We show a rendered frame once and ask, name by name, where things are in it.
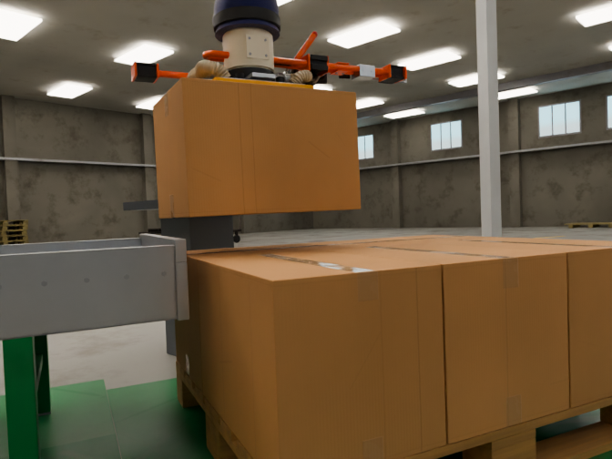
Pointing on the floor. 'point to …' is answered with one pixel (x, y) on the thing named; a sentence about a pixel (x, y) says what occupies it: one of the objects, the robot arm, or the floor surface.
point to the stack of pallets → (15, 231)
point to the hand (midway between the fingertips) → (319, 66)
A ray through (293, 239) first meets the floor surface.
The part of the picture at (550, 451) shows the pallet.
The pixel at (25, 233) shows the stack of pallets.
